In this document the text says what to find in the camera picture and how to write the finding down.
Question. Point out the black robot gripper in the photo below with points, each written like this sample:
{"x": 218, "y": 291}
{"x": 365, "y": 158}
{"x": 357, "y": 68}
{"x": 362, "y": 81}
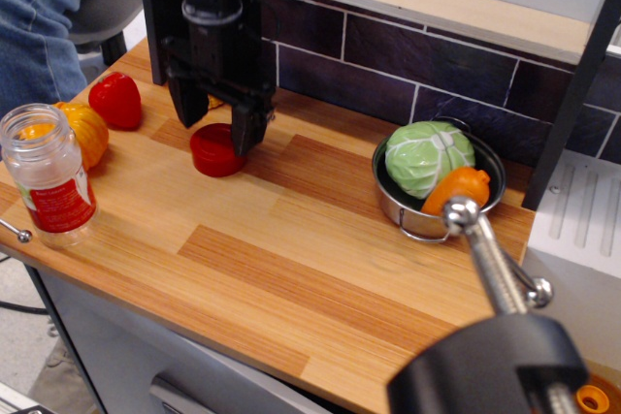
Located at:
{"x": 220, "y": 54}

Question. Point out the red plastic cap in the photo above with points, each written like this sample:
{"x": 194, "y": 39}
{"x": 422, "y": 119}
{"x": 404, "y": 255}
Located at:
{"x": 213, "y": 153}

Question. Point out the clear jar red label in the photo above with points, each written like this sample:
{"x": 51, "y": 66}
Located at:
{"x": 63, "y": 212}

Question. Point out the orange cap on clamp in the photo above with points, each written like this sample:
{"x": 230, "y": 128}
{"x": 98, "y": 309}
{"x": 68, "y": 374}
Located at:
{"x": 591, "y": 399}

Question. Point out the yellow toy corn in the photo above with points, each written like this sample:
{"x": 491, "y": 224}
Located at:
{"x": 214, "y": 102}

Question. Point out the red toy bell pepper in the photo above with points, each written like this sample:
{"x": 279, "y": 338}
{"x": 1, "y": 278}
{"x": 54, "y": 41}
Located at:
{"x": 116, "y": 98}

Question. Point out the orange toy pumpkin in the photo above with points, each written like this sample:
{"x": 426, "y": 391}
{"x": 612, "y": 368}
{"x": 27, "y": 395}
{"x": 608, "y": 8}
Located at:
{"x": 87, "y": 133}

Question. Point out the grey chair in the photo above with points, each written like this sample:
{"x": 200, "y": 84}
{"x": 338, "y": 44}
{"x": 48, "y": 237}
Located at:
{"x": 99, "y": 24}

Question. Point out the wooden shelf board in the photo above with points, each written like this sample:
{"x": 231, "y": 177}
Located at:
{"x": 492, "y": 21}

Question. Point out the person leg in jeans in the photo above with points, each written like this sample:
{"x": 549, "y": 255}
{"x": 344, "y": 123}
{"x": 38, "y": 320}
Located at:
{"x": 39, "y": 64}

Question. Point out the green toy cabbage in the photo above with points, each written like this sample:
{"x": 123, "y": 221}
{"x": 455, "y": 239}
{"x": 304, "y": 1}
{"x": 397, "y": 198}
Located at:
{"x": 420, "y": 155}

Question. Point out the small steel pot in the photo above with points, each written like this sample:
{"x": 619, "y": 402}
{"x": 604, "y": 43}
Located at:
{"x": 405, "y": 211}

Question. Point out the small steel ball rod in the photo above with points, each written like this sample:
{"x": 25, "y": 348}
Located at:
{"x": 22, "y": 235}

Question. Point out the orange toy carrot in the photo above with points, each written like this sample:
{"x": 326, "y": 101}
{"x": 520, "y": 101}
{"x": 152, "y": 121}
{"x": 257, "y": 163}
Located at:
{"x": 464, "y": 181}

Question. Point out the brown shoe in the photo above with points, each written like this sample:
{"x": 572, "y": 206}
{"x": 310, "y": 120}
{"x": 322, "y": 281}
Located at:
{"x": 59, "y": 385}

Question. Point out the white toy sink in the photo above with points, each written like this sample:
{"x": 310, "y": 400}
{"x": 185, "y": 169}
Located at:
{"x": 575, "y": 241}

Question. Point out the steel drawer handle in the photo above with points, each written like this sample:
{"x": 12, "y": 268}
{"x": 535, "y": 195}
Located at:
{"x": 169, "y": 397}

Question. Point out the dark right shelf post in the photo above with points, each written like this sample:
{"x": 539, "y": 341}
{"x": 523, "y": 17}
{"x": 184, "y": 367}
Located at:
{"x": 607, "y": 21}

